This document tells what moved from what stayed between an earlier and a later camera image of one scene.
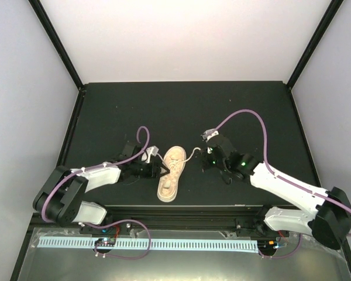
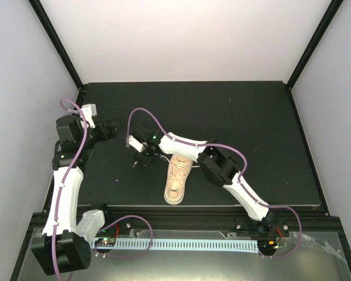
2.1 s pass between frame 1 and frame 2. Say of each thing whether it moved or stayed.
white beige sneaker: moved
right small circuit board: stayed
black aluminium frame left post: stayed
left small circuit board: stayed
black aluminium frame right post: stayed
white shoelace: moved
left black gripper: moved
